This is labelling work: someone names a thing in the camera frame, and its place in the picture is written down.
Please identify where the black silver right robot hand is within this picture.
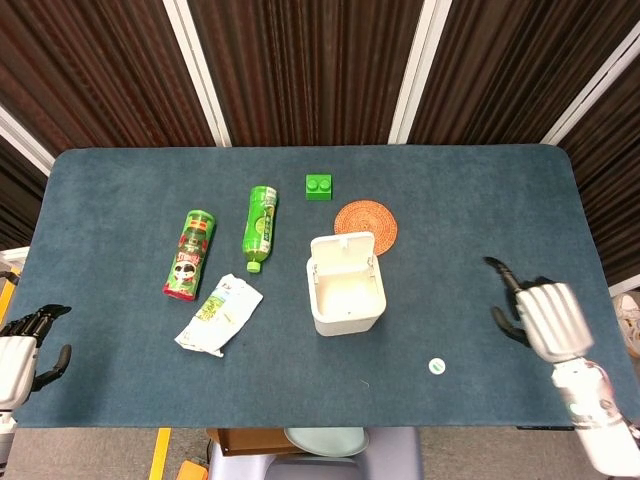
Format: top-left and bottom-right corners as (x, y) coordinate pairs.
(482, 256), (596, 364)

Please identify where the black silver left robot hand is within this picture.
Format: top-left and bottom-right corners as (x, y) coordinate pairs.
(0, 302), (73, 408)

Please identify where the white square lidded box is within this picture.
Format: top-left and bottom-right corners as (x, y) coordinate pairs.
(306, 230), (388, 338)

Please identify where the green Pringles can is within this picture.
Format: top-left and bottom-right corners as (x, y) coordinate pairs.
(162, 209), (217, 302)

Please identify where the orange woven coaster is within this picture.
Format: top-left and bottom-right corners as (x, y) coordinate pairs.
(333, 199), (400, 258)

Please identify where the pale green ceramic plate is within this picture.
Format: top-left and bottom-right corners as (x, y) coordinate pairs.
(283, 427), (371, 459)

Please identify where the white sneaker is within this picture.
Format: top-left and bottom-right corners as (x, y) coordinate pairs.
(611, 293), (640, 359)

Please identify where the white furniture edge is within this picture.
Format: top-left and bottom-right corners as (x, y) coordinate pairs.
(0, 245), (31, 275)

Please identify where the blue felt table mat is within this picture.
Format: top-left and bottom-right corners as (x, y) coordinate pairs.
(8, 144), (629, 430)

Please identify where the brown slatted partition panel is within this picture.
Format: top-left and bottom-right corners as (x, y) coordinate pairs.
(407, 0), (640, 146)
(0, 134), (50, 251)
(558, 52), (640, 287)
(187, 0), (426, 148)
(0, 0), (217, 157)

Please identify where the orange plastic object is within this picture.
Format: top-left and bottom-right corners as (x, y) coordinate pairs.
(175, 459), (209, 480)

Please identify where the crumpled white snack bag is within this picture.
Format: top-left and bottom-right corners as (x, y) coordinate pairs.
(173, 273), (265, 359)

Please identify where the brown cardboard box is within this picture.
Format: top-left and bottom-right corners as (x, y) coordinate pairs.
(205, 427), (307, 458)

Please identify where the green toy building brick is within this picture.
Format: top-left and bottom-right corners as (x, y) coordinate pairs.
(304, 173), (335, 202)

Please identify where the green plastic drink bottle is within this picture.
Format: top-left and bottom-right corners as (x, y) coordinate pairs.
(241, 185), (280, 275)

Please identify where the white partition post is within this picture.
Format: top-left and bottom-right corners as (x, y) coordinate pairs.
(540, 32), (640, 147)
(161, 0), (233, 148)
(387, 0), (454, 146)
(0, 103), (57, 177)

